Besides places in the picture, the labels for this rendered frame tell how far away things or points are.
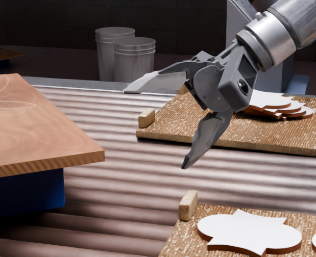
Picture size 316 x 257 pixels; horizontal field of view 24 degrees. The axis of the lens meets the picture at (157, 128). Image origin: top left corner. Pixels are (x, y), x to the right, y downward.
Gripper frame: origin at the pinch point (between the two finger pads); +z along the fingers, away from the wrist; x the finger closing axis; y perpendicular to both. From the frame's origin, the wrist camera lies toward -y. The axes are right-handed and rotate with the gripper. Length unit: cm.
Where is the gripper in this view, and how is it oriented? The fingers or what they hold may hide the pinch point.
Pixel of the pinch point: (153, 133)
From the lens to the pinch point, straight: 108.4
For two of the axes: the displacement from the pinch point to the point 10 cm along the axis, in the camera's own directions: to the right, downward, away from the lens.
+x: -5.8, -7.6, -3.1
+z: -7.9, 6.1, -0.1
